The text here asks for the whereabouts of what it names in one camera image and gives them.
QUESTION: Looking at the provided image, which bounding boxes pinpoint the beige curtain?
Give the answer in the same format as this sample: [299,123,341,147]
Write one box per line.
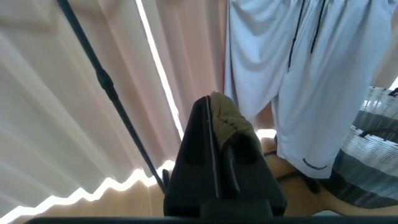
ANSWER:
[0,0,398,218]

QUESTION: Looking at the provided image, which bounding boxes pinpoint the black clothes rack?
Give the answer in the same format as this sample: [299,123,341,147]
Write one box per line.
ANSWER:
[57,0,321,195]

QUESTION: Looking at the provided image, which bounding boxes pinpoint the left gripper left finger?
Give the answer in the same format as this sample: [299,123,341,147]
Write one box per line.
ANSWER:
[164,95,220,218]

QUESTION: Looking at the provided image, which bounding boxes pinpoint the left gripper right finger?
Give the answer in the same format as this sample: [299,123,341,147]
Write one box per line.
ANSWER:
[221,133,287,218]

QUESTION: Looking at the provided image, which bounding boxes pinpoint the green garment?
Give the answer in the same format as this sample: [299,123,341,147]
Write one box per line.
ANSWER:
[210,91,264,154]

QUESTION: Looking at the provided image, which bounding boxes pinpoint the pale grey shorts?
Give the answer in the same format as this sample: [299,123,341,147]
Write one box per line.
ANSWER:
[223,0,398,180]

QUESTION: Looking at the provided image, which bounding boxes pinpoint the white laundry basket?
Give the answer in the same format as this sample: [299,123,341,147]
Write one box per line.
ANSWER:
[320,86,398,209]

